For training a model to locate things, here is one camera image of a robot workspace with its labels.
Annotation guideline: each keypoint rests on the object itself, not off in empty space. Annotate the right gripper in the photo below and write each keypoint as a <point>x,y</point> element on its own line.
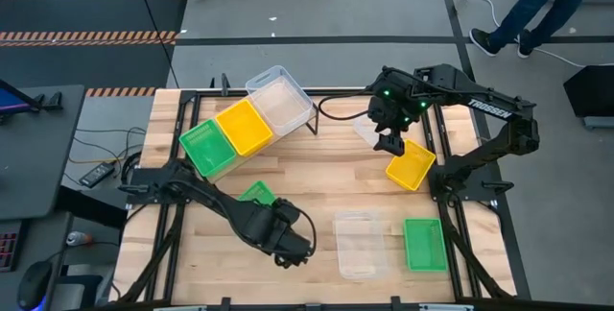
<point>393,124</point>

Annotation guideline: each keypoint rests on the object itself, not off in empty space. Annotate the green plastic slotted basket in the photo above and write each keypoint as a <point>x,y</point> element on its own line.
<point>208,148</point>
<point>424,244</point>
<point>256,191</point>

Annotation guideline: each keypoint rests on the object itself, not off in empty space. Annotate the black aluminium table frame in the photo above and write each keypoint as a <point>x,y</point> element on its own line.
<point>230,93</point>

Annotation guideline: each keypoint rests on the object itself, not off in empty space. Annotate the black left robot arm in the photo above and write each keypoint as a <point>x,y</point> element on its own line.
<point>230,210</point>

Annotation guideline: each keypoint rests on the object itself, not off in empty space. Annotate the black backlit keyboard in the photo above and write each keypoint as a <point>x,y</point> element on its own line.
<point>8,248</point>

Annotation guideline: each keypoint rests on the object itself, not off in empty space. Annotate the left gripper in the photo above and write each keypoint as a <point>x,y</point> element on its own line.
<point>290,244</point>

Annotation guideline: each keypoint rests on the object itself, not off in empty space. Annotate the black equipment case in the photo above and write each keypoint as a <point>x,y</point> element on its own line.
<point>592,90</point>

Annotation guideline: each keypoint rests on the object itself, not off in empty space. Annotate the yellow plastic slotted basket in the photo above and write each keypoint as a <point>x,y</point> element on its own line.
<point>412,169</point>
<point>244,127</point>

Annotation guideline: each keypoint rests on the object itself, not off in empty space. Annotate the black frame bracket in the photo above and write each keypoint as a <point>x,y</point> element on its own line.
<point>225,303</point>
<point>396,303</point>
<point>212,83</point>
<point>224,81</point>

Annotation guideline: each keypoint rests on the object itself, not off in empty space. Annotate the black power adapter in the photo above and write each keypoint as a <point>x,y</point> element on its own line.
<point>96,174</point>

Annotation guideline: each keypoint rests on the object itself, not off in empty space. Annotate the monitor with purple screen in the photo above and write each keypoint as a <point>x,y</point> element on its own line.
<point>12,101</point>

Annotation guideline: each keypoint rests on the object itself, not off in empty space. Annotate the grey desk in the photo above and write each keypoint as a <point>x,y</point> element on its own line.
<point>33,167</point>

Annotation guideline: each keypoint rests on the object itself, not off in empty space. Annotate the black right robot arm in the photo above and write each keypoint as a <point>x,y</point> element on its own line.
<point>479,102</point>

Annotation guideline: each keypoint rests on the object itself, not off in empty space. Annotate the black computer mouse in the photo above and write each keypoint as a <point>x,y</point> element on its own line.
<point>34,284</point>

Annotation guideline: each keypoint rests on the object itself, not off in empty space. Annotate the person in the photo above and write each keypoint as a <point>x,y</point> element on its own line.
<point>527,6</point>

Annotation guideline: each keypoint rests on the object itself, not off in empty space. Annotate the clear plastic basket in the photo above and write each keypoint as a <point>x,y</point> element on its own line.
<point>360,244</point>
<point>280,100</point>
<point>364,131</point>

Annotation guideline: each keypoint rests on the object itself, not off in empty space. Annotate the black mat hazard striped edge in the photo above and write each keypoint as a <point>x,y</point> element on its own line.
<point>72,66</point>

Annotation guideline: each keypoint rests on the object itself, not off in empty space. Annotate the dark desk surface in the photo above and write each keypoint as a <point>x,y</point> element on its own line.
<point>48,244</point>

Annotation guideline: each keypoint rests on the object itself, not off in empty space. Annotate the silver can red top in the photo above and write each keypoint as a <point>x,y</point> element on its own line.
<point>77,238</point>

